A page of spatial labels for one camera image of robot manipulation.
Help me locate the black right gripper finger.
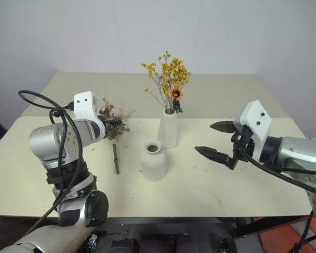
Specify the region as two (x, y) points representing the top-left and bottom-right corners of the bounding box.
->
(210, 121), (238, 134)
(194, 146), (230, 166)

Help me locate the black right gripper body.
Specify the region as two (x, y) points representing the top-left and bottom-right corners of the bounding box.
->
(227, 125), (256, 171)

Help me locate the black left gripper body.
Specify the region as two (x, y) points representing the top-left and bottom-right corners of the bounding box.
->
(104, 117), (116, 138)

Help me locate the pink dried flower bouquet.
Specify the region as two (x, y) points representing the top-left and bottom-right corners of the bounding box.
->
(98, 98), (131, 175)

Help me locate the yellow flower bouquet with sunflower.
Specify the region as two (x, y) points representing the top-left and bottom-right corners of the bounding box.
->
(141, 50), (192, 114)

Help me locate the cream table mat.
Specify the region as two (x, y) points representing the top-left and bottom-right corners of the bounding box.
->
(21, 72), (291, 119)
(0, 117), (314, 218)

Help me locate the tall slim white vase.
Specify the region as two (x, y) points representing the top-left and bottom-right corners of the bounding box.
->
(157, 108), (180, 149)

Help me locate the short round white vase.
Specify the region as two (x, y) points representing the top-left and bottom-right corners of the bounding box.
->
(140, 141), (167, 182)

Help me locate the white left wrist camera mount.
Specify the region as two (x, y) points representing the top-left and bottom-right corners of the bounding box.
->
(73, 91), (106, 140)

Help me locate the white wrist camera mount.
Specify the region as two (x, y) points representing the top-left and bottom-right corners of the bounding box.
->
(73, 91), (106, 140)
(233, 100), (272, 162)

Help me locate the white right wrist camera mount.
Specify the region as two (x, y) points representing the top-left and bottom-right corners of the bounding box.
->
(233, 100), (272, 162)

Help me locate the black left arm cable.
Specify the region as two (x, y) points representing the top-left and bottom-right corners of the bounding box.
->
(17, 90), (83, 237)

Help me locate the black table frame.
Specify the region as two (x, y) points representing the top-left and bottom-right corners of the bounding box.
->
(0, 215), (314, 239)

